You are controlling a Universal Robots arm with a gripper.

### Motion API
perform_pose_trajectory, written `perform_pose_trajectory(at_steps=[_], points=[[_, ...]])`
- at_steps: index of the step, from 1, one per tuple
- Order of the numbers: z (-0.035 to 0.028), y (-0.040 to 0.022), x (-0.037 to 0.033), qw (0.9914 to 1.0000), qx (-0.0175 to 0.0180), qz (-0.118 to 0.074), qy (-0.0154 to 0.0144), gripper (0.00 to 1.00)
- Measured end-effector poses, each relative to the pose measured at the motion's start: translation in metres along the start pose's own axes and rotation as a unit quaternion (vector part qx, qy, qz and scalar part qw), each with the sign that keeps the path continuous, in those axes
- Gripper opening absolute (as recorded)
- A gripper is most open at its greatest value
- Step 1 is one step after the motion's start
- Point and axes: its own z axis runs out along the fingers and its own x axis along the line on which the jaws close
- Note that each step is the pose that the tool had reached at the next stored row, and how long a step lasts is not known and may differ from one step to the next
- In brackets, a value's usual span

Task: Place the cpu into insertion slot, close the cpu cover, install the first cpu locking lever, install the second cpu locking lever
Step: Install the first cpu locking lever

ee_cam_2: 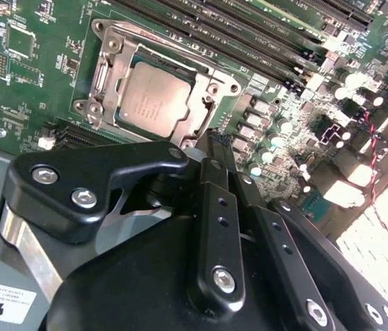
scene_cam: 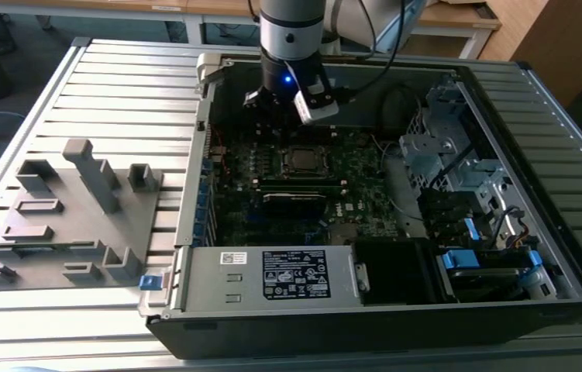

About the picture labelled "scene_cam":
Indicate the wrist camera with black bracket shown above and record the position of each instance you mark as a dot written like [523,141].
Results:
[317,112]

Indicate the green motherboard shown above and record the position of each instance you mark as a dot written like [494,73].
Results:
[368,201]

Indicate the wooden desk white frame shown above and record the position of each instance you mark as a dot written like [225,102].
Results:
[115,4]
[456,19]

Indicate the CPU socket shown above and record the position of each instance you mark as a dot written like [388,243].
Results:
[283,173]

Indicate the RAM slot with white clips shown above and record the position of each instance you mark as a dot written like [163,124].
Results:
[296,179]

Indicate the silver CPU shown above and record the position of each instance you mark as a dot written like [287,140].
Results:
[305,158]

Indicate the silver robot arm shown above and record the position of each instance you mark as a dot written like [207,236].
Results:
[290,38]

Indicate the blue case latch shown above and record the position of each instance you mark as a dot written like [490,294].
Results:
[150,282]

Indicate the RAM slot with black clips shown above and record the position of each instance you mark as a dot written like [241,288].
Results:
[296,188]

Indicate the grey power supply unit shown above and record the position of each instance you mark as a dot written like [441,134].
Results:
[207,279]

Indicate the black PC case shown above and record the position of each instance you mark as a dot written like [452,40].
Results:
[322,337]

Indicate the wooden cabinet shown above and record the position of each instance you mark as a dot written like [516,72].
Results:
[569,38]

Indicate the grey parts rack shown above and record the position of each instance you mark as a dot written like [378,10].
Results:
[89,240]

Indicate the blue plastic bay latch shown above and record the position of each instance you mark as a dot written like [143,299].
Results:
[470,229]

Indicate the black plastic air shroud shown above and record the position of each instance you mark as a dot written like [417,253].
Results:
[394,271]

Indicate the black expansion card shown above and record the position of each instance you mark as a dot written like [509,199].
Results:
[296,205]

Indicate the hard disk in blue carrier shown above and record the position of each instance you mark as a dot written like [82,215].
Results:
[482,281]

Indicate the silver metal drive cage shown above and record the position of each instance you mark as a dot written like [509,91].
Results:
[420,155]

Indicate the green RAM stick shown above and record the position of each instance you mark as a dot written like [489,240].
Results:
[52,246]

